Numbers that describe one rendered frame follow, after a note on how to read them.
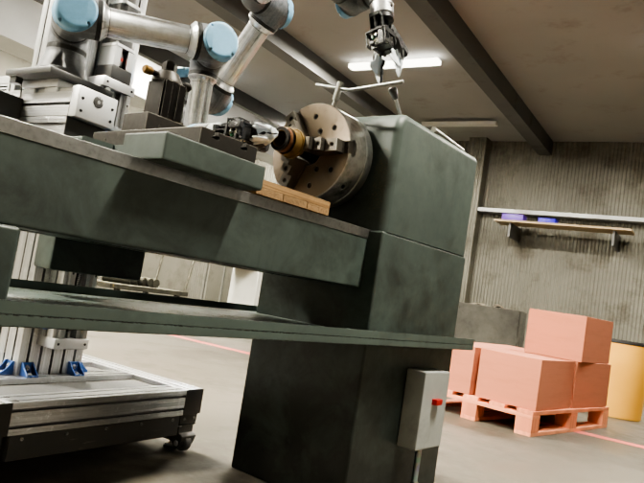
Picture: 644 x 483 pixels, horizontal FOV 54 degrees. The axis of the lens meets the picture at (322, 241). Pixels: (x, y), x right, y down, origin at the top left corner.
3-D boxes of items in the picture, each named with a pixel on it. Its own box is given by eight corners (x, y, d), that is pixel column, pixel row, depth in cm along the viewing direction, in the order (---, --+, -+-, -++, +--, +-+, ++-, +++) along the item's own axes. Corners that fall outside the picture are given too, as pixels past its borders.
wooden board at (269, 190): (240, 210, 203) (241, 197, 203) (328, 216, 180) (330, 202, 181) (165, 190, 179) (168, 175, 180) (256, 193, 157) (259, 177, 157)
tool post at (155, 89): (165, 126, 170) (172, 90, 170) (183, 126, 165) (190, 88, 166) (142, 118, 164) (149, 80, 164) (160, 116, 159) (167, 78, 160)
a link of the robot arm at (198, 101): (188, 39, 216) (164, 179, 212) (195, 30, 206) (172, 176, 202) (220, 49, 221) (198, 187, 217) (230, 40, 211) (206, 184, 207)
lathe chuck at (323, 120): (279, 194, 217) (306, 105, 216) (349, 216, 197) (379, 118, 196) (261, 188, 210) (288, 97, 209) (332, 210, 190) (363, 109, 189)
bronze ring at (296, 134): (289, 132, 199) (270, 124, 192) (312, 131, 193) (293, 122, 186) (285, 161, 198) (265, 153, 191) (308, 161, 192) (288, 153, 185)
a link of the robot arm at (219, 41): (48, 39, 187) (226, 73, 210) (50, 23, 173) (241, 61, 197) (52, -1, 187) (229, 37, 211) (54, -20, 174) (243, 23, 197)
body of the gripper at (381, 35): (365, 50, 196) (363, 15, 198) (380, 60, 202) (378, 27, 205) (386, 41, 191) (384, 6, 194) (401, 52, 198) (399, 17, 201)
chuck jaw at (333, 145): (324, 145, 200) (355, 141, 193) (322, 160, 200) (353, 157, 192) (302, 135, 192) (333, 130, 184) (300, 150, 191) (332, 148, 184)
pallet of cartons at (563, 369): (572, 448, 354) (589, 313, 360) (402, 404, 412) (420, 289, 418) (609, 425, 467) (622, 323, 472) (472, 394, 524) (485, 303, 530)
